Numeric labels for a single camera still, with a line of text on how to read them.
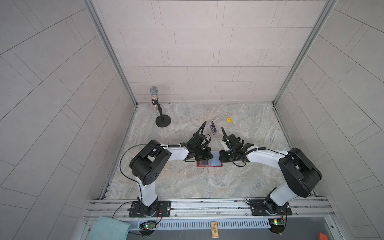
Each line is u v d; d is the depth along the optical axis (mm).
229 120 1051
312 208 722
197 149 779
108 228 644
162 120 1030
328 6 710
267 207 641
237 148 696
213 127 962
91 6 710
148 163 471
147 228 645
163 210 706
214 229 653
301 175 443
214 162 863
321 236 634
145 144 509
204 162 860
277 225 683
